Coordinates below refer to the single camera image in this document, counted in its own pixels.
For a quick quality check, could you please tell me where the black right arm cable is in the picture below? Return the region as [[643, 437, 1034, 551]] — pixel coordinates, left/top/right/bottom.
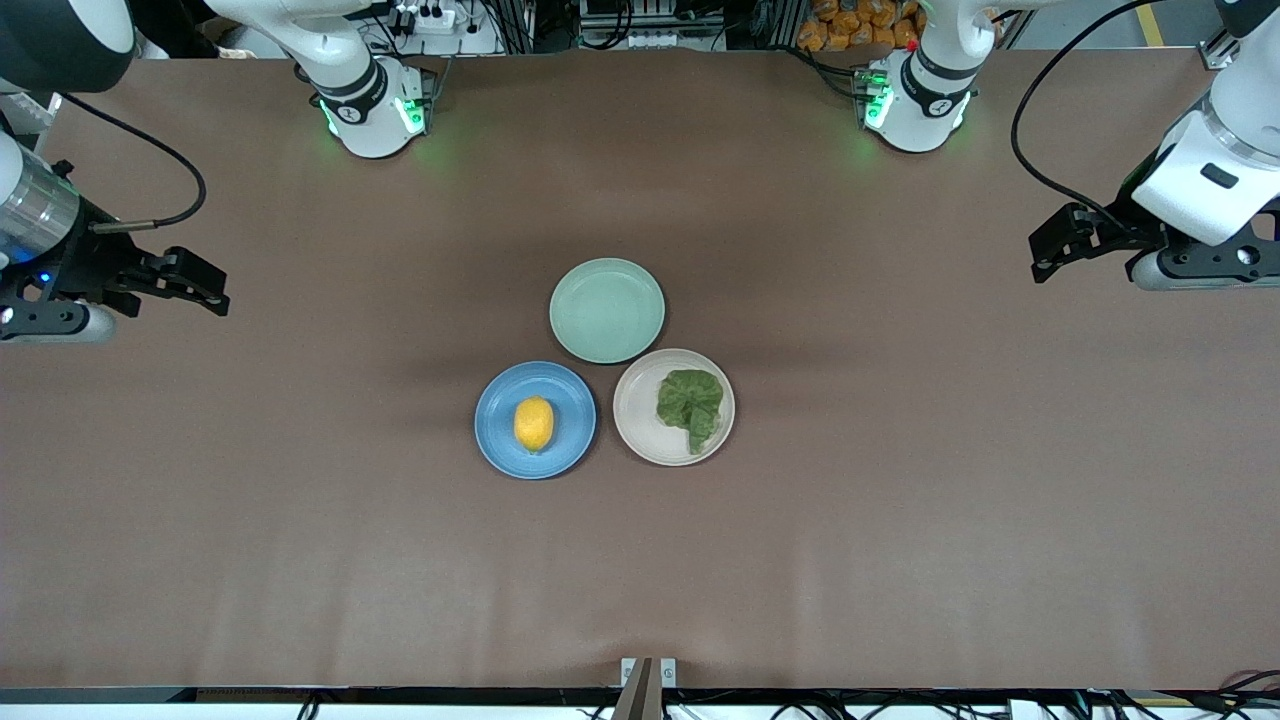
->
[[58, 92, 208, 235]]

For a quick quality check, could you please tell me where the blue plate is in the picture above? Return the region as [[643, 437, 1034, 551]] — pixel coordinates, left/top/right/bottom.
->
[[474, 361, 598, 481]]

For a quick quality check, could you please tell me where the white power strip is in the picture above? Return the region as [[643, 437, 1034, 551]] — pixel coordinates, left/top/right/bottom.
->
[[393, 3, 458, 37]]

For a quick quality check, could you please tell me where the bag of orange fruit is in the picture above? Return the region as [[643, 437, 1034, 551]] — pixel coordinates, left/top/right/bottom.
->
[[796, 0, 923, 53]]

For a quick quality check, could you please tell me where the pale green plate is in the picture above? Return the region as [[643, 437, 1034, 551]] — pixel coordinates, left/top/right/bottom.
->
[[549, 257, 667, 365]]

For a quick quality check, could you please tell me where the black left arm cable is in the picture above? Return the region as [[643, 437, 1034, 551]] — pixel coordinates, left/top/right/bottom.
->
[[1011, 0, 1196, 233]]

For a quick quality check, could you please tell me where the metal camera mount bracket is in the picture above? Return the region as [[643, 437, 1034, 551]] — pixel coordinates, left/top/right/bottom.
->
[[612, 656, 679, 720]]

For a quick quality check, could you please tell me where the yellow lemon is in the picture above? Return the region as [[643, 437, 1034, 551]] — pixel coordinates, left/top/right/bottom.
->
[[513, 396, 556, 454]]

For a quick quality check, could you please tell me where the aluminium frame profile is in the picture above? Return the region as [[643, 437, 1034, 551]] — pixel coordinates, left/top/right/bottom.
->
[[1200, 25, 1246, 71]]

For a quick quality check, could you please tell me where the beige plate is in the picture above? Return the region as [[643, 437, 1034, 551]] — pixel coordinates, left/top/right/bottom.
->
[[612, 348, 737, 468]]

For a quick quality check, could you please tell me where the green lettuce leaf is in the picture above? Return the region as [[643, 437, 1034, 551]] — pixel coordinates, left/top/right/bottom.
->
[[656, 369, 726, 456]]

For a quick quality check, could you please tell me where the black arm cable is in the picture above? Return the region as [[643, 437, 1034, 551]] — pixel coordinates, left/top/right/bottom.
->
[[58, 92, 208, 235], [1011, 0, 1196, 233]]

